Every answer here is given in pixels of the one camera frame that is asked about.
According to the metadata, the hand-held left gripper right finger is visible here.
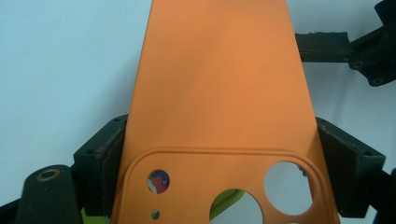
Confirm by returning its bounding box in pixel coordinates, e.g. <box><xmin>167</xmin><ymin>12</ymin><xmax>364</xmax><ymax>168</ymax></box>
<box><xmin>315</xmin><ymin>116</ymin><xmax>387</xmax><ymax>219</ymax></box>

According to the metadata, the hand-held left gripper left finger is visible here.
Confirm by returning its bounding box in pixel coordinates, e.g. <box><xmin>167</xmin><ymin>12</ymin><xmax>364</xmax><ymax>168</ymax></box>
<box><xmin>73</xmin><ymin>113</ymin><xmax>129</xmax><ymax>217</ymax></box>

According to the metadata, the orange phone case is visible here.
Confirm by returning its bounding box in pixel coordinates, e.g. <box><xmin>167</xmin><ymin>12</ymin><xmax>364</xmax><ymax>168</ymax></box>
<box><xmin>109</xmin><ymin>0</ymin><xmax>342</xmax><ymax>224</ymax></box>

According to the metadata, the green clown phone case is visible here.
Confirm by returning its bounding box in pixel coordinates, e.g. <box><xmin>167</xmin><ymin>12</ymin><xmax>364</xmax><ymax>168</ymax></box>
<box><xmin>80</xmin><ymin>169</ymin><xmax>246</xmax><ymax>224</ymax></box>

